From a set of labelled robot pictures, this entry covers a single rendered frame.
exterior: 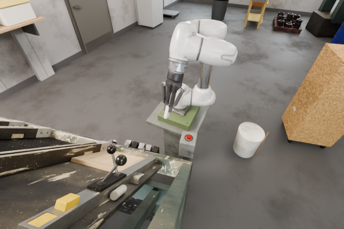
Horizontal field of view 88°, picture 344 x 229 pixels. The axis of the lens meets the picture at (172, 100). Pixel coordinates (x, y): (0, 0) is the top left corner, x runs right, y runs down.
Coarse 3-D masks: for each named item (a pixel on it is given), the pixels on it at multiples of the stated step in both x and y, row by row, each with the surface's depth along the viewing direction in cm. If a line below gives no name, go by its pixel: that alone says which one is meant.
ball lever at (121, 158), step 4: (120, 156) 60; (124, 156) 61; (116, 160) 60; (120, 160) 59; (124, 160) 60; (116, 164) 61; (120, 164) 59; (124, 164) 60; (112, 168) 61; (112, 172) 61; (108, 176) 60; (100, 180) 60; (104, 180) 60; (100, 184) 59
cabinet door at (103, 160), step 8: (96, 152) 116; (104, 152) 120; (120, 152) 130; (72, 160) 94; (80, 160) 93; (88, 160) 96; (96, 160) 100; (104, 160) 103; (112, 160) 106; (128, 160) 114; (136, 160) 117; (104, 168) 90; (120, 168) 93
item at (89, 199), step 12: (132, 168) 89; (144, 168) 101; (120, 180) 70; (84, 192) 54; (96, 192) 56; (108, 192) 62; (84, 204) 49; (96, 204) 55; (36, 216) 39; (60, 216) 41; (72, 216) 44; (24, 228) 35; (36, 228) 35; (48, 228) 37; (60, 228) 41
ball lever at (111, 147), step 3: (108, 147) 73; (111, 147) 73; (114, 147) 74; (108, 150) 73; (111, 150) 73; (114, 150) 73; (111, 153) 73; (114, 156) 74; (114, 159) 73; (114, 162) 73; (114, 165) 73; (117, 171) 73; (114, 174) 71; (117, 174) 71; (120, 174) 73
